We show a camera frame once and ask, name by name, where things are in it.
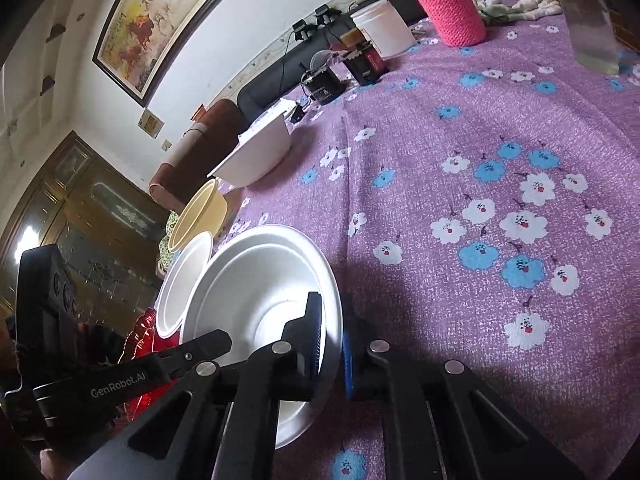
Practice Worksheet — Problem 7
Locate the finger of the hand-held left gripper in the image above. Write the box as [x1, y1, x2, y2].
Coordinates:
[145, 329, 234, 386]

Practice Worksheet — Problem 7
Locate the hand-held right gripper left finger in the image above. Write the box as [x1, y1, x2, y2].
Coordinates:
[67, 291, 326, 480]

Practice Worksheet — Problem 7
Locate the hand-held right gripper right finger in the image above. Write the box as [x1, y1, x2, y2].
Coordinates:
[341, 322, 586, 480]

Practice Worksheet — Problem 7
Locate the red plastic bowl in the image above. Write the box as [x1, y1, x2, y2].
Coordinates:
[120, 309, 201, 411]

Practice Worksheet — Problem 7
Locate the small white round bowl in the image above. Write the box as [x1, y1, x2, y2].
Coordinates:
[155, 231, 214, 339]

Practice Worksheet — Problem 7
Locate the large white round bowl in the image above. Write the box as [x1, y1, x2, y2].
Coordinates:
[179, 224, 344, 451]

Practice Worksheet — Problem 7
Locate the yellow bowl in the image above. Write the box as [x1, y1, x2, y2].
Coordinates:
[166, 179, 229, 254]

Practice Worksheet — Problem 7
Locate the wooden glass cabinet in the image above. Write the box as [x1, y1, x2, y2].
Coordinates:
[0, 130, 174, 322]

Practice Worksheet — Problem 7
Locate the green floral cloth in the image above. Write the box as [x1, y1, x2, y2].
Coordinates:
[155, 209, 182, 279]

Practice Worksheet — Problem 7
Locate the brown armchair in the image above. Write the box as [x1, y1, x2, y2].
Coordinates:
[148, 98, 247, 214]

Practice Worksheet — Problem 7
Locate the white square bowl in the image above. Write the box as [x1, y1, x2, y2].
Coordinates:
[207, 110, 294, 187]

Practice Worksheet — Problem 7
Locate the purple floral tablecloth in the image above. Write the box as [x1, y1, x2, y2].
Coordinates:
[190, 0, 640, 480]

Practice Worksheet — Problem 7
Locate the black device with clear tube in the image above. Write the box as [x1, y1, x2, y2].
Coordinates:
[300, 52, 347, 106]

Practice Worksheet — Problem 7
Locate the black sofa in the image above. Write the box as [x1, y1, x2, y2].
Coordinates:
[236, 0, 427, 122]

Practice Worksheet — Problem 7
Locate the red and black device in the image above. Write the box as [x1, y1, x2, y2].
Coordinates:
[341, 30, 391, 87]

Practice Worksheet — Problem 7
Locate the framed yellow painting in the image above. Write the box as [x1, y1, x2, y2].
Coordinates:
[92, 0, 267, 107]

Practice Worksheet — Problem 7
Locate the white plastic jar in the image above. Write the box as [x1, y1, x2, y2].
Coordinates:
[350, 0, 417, 59]

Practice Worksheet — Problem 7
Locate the pink knitted bottle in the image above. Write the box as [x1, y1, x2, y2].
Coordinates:
[400, 0, 488, 49]

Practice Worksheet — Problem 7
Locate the white crumpled cloth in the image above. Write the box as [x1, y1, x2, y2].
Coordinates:
[470, 0, 564, 24]

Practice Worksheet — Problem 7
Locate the small yellow wall frame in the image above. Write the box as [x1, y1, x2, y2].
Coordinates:
[138, 108, 165, 139]

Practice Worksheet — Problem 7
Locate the black cable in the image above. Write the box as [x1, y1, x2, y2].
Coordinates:
[277, 37, 292, 103]

